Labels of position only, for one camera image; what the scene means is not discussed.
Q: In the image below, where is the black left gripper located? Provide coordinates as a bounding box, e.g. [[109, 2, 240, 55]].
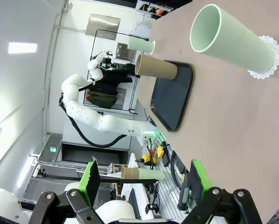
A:
[[100, 56, 113, 69]]

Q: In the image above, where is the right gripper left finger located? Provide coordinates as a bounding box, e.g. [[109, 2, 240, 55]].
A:
[[28, 161, 103, 224]]

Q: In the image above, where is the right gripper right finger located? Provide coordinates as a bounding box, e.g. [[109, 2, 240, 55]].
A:
[[181, 159, 264, 224]]

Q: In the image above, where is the pale green tall cup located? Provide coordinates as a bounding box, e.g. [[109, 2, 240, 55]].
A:
[[190, 4, 277, 73], [138, 168, 165, 182], [127, 36, 155, 54]]

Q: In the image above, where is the white scalloped paper coaster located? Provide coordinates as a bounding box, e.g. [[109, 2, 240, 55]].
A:
[[247, 35, 279, 80]]

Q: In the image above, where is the black hanging jacket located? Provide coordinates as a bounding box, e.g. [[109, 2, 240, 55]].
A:
[[92, 69, 133, 94]]

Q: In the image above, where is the dark green hanging jacket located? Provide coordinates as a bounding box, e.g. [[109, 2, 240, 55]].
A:
[[86, 90, 118, 110]]

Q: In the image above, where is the brown tall cup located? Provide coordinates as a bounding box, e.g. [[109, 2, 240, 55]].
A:
[[120, 167, 140, 181], [134, 54, 178, 80]]

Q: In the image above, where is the black computer keyboard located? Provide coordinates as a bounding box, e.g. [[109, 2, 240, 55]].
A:
[[128, 188, 143, 220]]

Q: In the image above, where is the white box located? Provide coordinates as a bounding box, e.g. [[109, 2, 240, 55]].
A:
[[131, 22, 153, 39]]

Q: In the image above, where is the black plastic tray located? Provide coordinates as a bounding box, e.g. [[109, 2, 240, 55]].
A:
[[150, 60, 193, 133]]

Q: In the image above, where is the rectangular ceiling light panel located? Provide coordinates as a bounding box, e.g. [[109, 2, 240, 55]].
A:
[[8, 42, 38, 54]]

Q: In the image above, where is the grey-green handled tool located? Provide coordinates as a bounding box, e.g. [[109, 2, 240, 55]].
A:
[[178, 174, 192, 211]]

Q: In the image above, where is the metal wall panel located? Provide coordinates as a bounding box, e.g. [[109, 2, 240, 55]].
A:
[[85, 13, 121, 41]]

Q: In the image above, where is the thick black cable conduit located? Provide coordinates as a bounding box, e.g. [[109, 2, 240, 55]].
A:
[[58, 95, 128, 148]]

